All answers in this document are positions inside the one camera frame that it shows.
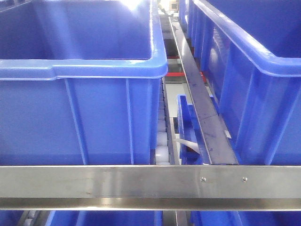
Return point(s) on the blue bin lower level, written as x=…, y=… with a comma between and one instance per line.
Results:
x=189, y=130

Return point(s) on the white roller track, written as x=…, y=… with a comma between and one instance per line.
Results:
x=160, y=155

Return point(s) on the large blue bin left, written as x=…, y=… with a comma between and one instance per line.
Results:
x=79, y=81

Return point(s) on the large blue bin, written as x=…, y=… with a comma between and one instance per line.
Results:
x=250, y=53
x=79, y=81

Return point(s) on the large blue bin right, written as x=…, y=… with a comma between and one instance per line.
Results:
x=250, y=53

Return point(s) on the steel divider rail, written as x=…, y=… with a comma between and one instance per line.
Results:
x=217, y=146

